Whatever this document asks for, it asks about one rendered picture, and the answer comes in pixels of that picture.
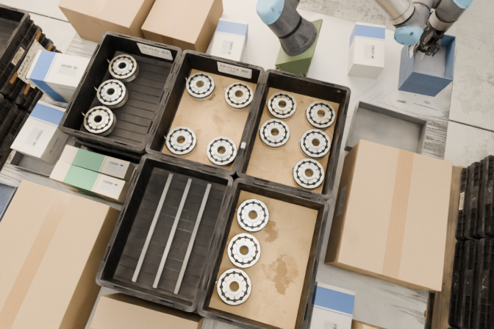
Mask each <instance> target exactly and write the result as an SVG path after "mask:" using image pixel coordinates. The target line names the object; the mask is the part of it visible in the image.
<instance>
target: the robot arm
mask: <svg viewBox="0 0 494 329"><path fill-rule="evenodd" d="M371 1H372V2H373V3H374V4H375V6H376V7H377V8H378V9H379V10H380V11H381V12H382V14H383V15H384V16H385V17H386V18H387V19H388V20H389V22H390V23H391V24H392V25H393V26H394V27H395V31H394V35H393V36H394V40H395V41H396V42H397V43H399V44H401V45H404V46H409V55H410V58H412V56H413V54H414V52H415V51H416V55H415V56H417V55H420V60H422V59H423V58H424V55H427V56H430V55H431V54H432V57H433V56H434V55H435V54H436V53H437V51H438V50H439V49H440V40H441V39H443V38H444V33H446V32H447V31H448V30H449V29H450V28H451V27H452V26H453V24H454V23H455V22H456V21H458V20H459V17H460V16H461V15H462V14H463V12H464V11H465V10H466V9H467V8H469V6H470V5H471V3H472V2H473V0H371ZM299 2H300V0H258V1H257V6H256V11H257V14H258V16H259V17H260V19H261V20H262V22H263V23H264V24H266V25H267V26H268V28H269V29H270V30H271V31H272V32H273V33H274V34H275V35H276V36H277V37H278V39H279V42H280V44H281V47H282V49H283V51H284V52H285V53H286V54H287V55H288V56H292V57H294V56H298V55H299V54H302V53H304V52H305V51H306V50H307V49H309V48H310V47H311V45H312V44H313V43H314V42H315V39H316V37H317V35H318V30H317V28H316V26H315V25H314V24H313V23H312V22H311V21H308V20H307V19H305V18H303V17H301V15H300V14H299V13H298V11H297V10H296V9H297V6H298V4H299ZM431 9H434V12H433V11H431ZM425 25H426V27H425ZM436 48H437V50H436V51H435V52H434V50H435V49H436Z"/></svg>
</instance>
